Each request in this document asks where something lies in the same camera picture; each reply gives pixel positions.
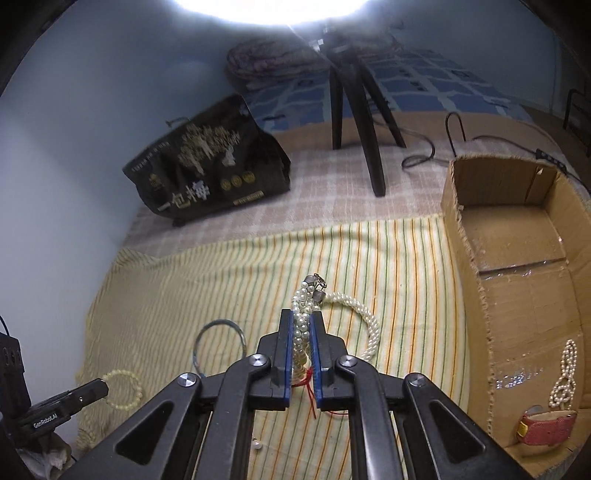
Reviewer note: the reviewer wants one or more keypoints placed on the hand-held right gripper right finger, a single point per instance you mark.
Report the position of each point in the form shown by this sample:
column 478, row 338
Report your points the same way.
column 317, row 350

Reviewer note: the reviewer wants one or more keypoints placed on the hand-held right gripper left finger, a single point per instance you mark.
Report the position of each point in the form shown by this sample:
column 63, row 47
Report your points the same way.
column 286, row 355

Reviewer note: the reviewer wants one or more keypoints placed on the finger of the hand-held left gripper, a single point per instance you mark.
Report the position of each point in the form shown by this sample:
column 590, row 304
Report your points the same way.
column 92, row 391

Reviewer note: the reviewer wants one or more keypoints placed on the white crumpled paper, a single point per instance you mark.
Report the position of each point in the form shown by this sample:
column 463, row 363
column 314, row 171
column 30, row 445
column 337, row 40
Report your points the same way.
column 46, row 457

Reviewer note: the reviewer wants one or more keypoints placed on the blue thin bangle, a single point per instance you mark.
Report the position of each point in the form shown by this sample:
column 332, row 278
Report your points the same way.
column 220, row 322

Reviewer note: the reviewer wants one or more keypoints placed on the yellow striped cloth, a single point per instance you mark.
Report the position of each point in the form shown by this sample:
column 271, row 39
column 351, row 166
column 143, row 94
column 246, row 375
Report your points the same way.
column 184, row 286

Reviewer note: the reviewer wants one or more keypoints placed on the beige checked blanket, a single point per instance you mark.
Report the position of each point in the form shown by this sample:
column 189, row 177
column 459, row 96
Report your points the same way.
column 323, row 194

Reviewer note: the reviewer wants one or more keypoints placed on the black printed gift bag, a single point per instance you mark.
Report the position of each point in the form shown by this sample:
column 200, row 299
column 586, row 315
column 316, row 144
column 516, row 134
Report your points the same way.
column 203, row 175

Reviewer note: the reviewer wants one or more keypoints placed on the black tripod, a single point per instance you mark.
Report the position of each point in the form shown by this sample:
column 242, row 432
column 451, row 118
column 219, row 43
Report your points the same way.
column 364, row 129

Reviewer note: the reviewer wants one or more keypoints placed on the cardboard box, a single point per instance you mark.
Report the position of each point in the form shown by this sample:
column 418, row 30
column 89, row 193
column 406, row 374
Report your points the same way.
column 517, row 240

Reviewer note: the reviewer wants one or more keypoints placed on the red textured wristband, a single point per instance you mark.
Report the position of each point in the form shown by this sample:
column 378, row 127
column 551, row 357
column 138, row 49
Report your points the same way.
column 549, row 429

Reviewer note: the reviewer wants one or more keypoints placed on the blue patterned bed sheet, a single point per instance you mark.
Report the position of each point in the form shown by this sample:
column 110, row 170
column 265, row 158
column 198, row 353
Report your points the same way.
column 415, row 87

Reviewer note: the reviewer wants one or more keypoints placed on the folded pink quilt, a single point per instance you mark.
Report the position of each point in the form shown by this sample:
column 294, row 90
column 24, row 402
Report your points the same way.
column 268, row 60

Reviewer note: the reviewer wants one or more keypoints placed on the black metal frame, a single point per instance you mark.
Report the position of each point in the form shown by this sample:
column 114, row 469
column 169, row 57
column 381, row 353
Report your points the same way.
column 570, row 110

